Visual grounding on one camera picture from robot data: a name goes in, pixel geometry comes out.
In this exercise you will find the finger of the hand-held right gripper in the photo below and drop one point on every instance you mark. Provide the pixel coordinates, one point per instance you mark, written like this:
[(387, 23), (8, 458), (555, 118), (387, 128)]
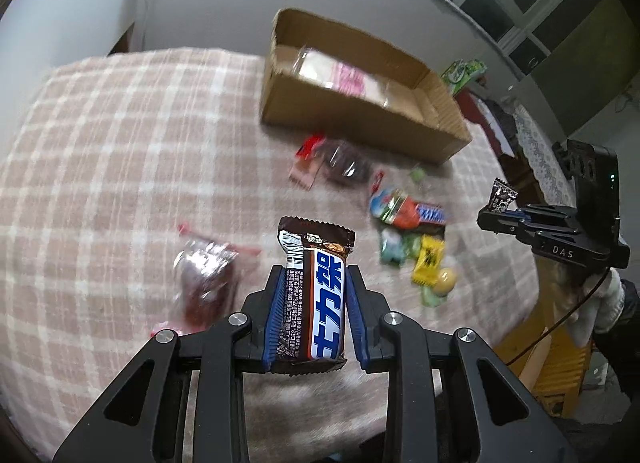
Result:
[(510, 214), (500, 228)]

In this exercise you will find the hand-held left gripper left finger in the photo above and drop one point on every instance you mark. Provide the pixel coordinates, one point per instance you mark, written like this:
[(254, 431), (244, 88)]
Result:
[(274, 323)]

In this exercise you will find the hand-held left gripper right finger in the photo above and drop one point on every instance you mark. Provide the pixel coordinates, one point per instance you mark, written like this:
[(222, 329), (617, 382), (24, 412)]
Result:
[(356, 323)]

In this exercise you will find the small brown white candy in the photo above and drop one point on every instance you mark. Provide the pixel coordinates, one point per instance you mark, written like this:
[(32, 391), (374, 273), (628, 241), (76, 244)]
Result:
[(502, 197)]

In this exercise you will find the brown chocolate bar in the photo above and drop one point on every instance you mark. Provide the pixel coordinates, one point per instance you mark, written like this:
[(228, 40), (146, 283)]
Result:
[(320, 293)]

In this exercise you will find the green candy packet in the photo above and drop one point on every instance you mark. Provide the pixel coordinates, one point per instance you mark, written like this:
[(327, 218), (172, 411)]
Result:
[(413, 245)]

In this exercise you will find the cardboard box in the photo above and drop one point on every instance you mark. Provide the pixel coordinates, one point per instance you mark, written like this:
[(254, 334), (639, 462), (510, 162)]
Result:
[(400, 108)]

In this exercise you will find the person's right forearm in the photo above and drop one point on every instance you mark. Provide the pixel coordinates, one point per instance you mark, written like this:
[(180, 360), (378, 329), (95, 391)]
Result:
[(625, 343)]

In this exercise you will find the person's right hand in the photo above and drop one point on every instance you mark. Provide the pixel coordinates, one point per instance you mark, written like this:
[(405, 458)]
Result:
[(597, 308)]

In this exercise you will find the small blue-print chocolate bar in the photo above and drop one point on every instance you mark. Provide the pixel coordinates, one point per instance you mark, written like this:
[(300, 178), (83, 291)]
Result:
[(433, 214)]

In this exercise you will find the white lace cloth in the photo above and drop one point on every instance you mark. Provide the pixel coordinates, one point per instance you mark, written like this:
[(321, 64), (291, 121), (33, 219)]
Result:
[(537, 148)]

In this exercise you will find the yellow round candy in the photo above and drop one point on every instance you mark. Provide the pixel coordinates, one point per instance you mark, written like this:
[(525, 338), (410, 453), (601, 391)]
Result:
[(445, 279)]

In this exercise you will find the yellow candy packet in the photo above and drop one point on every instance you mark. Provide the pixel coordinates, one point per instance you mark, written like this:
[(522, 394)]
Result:
[(428, 260)]

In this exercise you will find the pale green candy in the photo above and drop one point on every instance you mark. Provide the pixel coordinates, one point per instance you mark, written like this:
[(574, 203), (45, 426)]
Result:
[(433, 298)]

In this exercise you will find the clear red-edged pastry packet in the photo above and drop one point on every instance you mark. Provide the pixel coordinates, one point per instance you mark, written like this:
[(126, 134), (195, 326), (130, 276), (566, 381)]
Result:
[(205, 278)]

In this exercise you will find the teal candy packet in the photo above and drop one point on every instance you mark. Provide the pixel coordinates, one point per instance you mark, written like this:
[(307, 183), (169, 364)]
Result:
[(391, 247)]

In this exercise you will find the orange snack packet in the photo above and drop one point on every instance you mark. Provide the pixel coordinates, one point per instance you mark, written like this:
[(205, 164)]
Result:
[(409, 215)]

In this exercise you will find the clear-wrapped green candy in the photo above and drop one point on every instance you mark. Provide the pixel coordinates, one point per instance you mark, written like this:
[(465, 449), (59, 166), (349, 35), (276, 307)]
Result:
[(418, 174)]

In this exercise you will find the dark red cloth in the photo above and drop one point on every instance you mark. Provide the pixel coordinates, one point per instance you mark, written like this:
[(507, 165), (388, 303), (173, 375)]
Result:
[(482, 110)]

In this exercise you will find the colourful snack packet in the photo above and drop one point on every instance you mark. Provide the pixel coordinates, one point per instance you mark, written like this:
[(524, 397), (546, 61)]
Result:
[(386, 203)]

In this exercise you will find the small red candy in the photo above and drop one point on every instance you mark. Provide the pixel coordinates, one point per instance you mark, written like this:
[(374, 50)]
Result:
[(377, 183)]

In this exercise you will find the yellow wooden chair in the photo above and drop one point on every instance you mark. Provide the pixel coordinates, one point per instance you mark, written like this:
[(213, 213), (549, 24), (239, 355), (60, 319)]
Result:
[(545, 368)]

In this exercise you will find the green printed box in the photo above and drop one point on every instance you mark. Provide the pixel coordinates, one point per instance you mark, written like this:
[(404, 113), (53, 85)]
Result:
[(462, 74)]

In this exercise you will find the clear dark pastry packet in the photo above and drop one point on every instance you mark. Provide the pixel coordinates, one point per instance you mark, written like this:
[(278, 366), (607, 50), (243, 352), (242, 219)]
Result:
[(345, 163)]

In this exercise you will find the clear bread packet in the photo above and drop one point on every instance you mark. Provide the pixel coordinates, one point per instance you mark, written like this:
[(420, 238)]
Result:
[(345, 75)]

